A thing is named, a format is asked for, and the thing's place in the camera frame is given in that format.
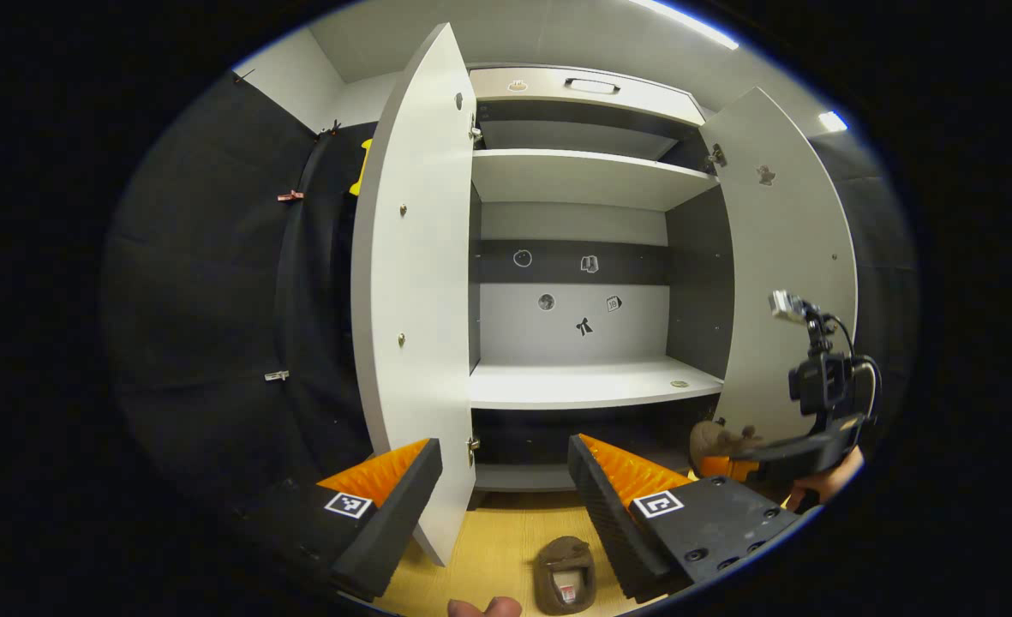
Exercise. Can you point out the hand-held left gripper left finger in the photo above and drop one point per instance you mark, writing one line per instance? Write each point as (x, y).
(403, 506)

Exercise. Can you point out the small ceiling light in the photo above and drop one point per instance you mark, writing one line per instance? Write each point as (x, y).
(833, 122)

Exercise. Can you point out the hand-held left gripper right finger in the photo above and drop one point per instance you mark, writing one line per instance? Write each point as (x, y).
(604, 514)

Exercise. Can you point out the white cabinet door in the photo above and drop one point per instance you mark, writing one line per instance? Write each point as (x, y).
(416, 300)
(788, 248)

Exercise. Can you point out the white shoe cabinet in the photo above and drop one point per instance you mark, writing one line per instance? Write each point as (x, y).
(570, 223)

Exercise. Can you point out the white cabinet shelf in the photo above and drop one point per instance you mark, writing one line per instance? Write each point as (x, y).
(583, 386)
(583, 176)

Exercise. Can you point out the black backdrop cloth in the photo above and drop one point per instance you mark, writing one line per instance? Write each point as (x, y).
(887, 283)
(326, 300)
(206, 283)

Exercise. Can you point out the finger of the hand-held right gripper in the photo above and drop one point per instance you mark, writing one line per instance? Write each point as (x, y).
(763, 451)

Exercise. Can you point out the black cloth clip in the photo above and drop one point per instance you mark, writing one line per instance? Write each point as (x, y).
(332, 128)

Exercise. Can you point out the long ceiling light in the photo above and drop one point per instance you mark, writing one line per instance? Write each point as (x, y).
(685, 24)

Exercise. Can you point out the copper cloth clip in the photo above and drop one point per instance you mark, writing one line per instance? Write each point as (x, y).
(290, 195)

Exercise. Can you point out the brown fuzzy shoe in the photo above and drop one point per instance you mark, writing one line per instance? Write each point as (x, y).
(711, 439)
(565, 570)

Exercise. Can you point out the silver cloth clip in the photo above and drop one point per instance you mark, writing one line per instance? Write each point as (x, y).
(276, 375)

